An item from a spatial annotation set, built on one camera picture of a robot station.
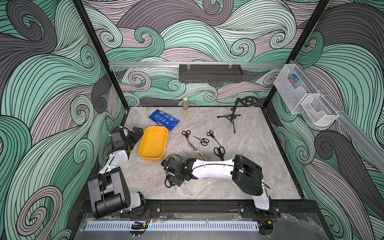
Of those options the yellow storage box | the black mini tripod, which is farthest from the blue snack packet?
the black mini tripod

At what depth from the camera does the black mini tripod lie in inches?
35.2

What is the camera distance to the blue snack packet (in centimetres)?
109

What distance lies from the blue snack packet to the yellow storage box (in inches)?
1.0

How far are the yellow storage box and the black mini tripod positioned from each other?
18.1 inches

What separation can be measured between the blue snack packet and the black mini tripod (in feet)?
1.16

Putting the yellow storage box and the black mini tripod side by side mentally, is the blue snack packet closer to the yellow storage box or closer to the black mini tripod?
the yellow storage box

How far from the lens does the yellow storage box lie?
932 mm
